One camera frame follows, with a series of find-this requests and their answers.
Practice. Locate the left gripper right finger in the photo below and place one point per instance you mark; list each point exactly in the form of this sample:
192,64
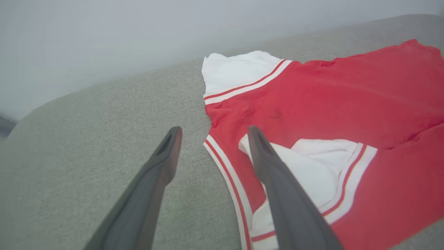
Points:
291,215

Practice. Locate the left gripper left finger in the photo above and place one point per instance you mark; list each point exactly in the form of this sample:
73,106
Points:
142,208

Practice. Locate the red and white garment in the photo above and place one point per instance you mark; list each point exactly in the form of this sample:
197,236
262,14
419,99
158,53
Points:
347,104

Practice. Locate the grey fabric sofa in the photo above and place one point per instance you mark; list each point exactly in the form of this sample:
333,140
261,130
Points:
86,146

